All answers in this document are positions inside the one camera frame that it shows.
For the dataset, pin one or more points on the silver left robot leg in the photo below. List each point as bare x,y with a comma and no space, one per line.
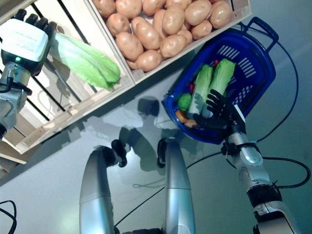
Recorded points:
95,190

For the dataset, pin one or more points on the brown potato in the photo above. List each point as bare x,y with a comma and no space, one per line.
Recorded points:
201,29
129,46
220,14
173,45
148,61

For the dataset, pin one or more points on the green bell pepper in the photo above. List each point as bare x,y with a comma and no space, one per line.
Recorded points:
184,101

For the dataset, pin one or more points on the silver right robot leg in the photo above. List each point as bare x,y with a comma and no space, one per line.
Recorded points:
178,185

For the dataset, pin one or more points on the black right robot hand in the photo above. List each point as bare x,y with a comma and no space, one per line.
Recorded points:
219,109

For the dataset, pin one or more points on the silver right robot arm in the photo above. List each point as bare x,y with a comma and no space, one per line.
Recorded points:
253,158

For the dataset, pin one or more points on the blue plastic shopping basket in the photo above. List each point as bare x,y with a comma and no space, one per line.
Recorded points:
258,73

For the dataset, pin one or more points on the green napa cabbage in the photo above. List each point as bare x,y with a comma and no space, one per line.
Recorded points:
202,83
223,73
90,65

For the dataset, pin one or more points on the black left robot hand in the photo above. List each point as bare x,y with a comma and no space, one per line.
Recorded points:
24,41

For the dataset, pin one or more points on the red chili pepper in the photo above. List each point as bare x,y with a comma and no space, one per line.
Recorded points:
190,85

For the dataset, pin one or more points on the wooden display shelf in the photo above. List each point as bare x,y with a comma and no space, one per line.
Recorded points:
9,158

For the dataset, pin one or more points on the silver robot leg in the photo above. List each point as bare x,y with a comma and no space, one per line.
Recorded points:
178,185
95,190

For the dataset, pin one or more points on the light wooden slat crate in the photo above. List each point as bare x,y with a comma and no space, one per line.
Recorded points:
61,114
195,48

